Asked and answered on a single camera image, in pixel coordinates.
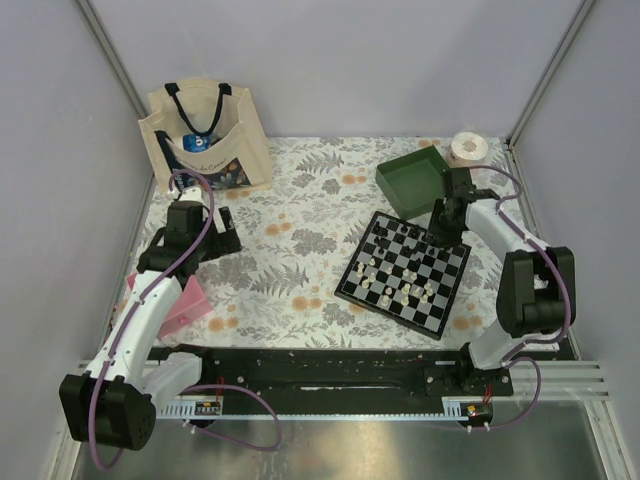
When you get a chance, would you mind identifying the black white chess board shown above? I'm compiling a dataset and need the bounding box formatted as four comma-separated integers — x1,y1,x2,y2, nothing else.
335,211,471,340

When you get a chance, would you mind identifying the green plastic tray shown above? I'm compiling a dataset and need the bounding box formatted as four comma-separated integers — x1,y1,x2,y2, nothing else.
375,146,449,220

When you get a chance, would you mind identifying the cream canvas tote bag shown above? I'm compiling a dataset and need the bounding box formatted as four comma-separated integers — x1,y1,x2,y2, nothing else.
138,77,273,190

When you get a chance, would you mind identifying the toilet paper roll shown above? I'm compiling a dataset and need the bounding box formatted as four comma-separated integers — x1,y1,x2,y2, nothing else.
445,131,489,168

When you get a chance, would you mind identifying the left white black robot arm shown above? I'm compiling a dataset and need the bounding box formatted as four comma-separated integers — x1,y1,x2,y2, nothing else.
59,187,242,451

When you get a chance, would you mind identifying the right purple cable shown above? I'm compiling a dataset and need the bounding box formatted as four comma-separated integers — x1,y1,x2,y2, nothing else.
464,167,574,434

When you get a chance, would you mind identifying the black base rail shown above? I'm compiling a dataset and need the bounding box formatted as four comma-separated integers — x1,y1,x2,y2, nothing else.
149,344,514,417

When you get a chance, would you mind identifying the floral table mat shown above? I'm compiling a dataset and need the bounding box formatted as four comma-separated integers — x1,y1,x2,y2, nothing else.
112,135,561,351

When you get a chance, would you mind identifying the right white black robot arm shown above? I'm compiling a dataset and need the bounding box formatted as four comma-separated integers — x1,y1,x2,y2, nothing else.
427,167,576,396

